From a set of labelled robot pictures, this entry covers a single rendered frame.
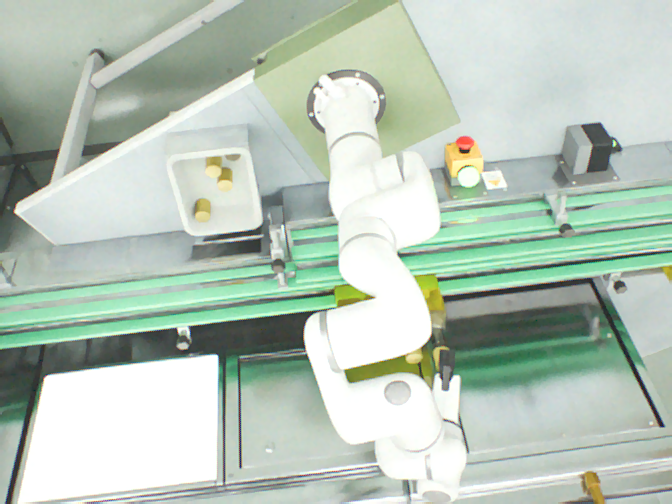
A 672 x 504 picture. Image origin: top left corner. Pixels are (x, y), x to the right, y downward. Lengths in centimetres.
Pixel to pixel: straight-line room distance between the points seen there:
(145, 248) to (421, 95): 73
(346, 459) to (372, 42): 81
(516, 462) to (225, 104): 93
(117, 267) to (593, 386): 110
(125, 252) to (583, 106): 108
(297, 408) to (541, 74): 88
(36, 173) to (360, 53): 136
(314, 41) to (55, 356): 100
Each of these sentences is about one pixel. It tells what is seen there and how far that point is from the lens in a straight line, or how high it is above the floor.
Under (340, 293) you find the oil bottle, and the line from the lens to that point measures 155.
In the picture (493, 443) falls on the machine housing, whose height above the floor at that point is 129.
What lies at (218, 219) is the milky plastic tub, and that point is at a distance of 162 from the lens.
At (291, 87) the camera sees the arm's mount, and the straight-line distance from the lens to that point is 138.
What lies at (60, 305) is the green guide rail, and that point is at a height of 93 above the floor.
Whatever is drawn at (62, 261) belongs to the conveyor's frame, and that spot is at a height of 81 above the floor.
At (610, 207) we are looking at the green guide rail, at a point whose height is 93.
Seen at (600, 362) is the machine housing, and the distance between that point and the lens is 173.
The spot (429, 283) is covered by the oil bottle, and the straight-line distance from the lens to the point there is 157.
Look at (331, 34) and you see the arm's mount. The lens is 134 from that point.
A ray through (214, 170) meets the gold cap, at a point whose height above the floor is 81.
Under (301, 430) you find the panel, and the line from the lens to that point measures 154.
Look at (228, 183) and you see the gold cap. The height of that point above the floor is 81.
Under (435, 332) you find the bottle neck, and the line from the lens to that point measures 150.
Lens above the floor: 202
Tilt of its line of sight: 45 degrees down
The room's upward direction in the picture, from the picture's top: 171 degrees clockwise
